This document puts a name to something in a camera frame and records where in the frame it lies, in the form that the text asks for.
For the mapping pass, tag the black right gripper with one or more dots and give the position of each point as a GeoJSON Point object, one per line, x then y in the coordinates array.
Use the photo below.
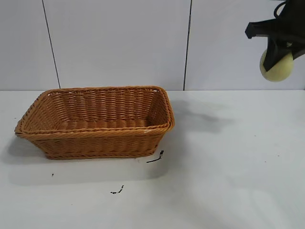
{"type": "Point", "coordinates": [267, 28]}

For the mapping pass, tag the pale yellow egg yolk pastry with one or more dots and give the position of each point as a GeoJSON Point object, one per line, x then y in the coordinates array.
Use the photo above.
{"type": "Point", "coordinates": [281, 69]}

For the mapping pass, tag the brown woven wicker basket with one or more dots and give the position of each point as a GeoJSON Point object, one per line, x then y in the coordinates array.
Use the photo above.
{"type": "Point", "coordinates": [100, 143]}

